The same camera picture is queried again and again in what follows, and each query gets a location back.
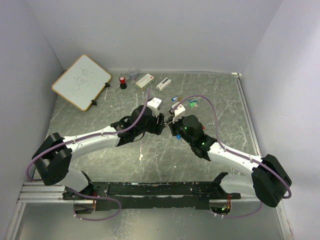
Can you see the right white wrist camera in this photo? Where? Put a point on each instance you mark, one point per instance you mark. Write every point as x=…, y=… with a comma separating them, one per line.
x=179, y=112

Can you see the wood-framed whiteboard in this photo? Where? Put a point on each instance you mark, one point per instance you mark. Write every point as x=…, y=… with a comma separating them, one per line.
x=82, y=82

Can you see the aluminium rail frame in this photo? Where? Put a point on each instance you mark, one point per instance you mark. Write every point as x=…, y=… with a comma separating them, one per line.
x=43, y=215

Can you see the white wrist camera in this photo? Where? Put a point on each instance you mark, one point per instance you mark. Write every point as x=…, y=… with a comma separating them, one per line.
x=179, y=112
x=154, y=104

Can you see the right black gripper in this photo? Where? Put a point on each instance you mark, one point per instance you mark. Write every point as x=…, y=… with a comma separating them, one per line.
x=172, y=126

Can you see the white green cardboard box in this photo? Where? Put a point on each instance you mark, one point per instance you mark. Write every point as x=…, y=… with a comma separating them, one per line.
x=145, y=81

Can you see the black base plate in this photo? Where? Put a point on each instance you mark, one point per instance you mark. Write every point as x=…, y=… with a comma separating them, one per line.
x=149, y=195

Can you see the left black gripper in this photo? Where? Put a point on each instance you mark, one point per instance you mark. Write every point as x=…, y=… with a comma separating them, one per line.
x=157, y=128

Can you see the clear plastic cup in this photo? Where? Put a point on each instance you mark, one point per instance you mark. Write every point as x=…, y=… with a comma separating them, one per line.
x=133, y=73

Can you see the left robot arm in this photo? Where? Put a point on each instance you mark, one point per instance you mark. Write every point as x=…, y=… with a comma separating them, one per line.
x=53, y=159

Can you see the red black stamp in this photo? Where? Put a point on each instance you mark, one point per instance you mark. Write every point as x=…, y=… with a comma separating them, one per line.
x=123, y=84

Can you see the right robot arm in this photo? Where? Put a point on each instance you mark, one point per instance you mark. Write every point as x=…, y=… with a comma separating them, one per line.
x=263, y=177

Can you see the green tag key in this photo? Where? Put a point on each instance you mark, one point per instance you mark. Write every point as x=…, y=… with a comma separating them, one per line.
x=193, y=103

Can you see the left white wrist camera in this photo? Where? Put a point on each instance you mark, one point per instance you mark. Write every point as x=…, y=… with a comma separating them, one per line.
x=154, y=104

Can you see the white plastic device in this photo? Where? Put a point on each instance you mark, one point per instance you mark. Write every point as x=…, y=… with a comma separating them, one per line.
x=163, y=84

